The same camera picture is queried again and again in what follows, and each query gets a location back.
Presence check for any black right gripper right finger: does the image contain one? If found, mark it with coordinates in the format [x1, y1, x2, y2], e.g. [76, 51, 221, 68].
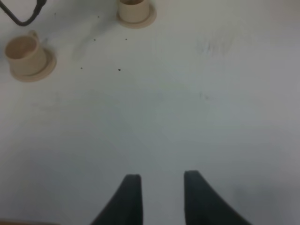
[184, 171, 250, 225]

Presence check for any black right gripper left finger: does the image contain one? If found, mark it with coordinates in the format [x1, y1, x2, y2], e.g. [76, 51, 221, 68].
[91, 174, 143, 225]

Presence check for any beige near cup saucer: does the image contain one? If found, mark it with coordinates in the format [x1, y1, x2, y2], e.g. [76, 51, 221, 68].
[10, 48, 57, 83]

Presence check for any beige cup saucer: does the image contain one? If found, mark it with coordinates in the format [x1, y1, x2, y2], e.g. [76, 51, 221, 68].
[116, 4, 157, 29]
[10, 48, 57, 83]

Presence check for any beige near teacup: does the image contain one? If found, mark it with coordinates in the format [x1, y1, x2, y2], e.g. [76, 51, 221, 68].
[4, 30, 47, 76]

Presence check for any beige teacup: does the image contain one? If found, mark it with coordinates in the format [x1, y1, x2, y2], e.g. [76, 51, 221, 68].
[4, 30, 47, 76]
[118, 0, 150, 23]

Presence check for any beige far cup saucer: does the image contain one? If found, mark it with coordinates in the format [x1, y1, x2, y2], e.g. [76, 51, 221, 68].
[116, 4, 157, 29]

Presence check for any beige far teacup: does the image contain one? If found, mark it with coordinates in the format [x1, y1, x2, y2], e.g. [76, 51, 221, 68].
[118, 0, 150, 23]

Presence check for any black braided cable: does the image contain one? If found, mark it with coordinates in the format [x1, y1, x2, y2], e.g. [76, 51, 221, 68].
[0, 0, 47, 27]

